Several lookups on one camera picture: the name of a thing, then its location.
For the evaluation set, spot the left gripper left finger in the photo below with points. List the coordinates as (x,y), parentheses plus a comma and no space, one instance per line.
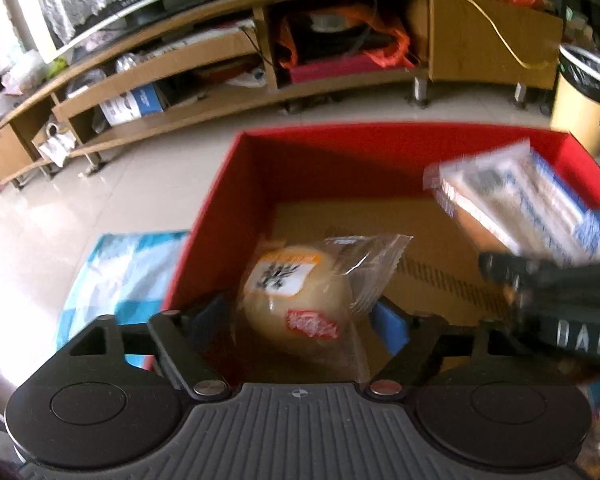
(195,347)

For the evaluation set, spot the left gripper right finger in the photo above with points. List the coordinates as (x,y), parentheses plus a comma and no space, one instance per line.
(411,340)

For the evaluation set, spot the white blue bread package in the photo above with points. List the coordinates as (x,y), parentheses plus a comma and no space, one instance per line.
(512,199)

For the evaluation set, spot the round bun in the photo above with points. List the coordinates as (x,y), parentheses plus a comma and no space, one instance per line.
(303,314)

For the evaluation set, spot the blue white checkered cloth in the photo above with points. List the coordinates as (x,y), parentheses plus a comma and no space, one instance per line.
(125,275)

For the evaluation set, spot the yellow trash bin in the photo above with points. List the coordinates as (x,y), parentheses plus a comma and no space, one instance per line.
(576,108)

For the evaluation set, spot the red cardboard box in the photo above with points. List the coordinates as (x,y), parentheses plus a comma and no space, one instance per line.
(302,184)

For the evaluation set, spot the blue white carton box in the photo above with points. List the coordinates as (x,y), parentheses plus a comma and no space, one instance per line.
(134,104)

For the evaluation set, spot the orange plastic bag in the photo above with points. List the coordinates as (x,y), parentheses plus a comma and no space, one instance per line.
(340,32)

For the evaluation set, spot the wooden TV stand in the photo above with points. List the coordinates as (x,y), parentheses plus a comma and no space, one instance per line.
(220,59)

